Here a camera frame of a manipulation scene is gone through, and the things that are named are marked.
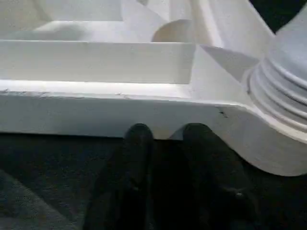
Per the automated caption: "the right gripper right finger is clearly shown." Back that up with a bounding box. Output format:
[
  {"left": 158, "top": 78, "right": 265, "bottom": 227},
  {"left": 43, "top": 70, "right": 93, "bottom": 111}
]
[{"left": 167, "top": 123, "right": 262, "bottom": 230}]

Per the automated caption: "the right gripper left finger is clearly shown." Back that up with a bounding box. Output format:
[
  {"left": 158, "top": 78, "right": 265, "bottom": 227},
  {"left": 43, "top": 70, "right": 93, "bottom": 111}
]
[{"left": 83, "top": 123, "right": 154, "bottom": 230}]

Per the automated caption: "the white plastic table top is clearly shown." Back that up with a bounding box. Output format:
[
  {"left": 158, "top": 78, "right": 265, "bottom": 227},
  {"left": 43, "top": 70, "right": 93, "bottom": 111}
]
[{"left": 0, "top": 0, "right": 307, "bottom": 177}]

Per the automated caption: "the white plastic table leg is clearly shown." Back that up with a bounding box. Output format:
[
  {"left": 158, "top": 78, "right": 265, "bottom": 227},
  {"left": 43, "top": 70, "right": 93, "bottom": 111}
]
[{"left": 246, "top": 13, "right": 307, "bottom": 125}]

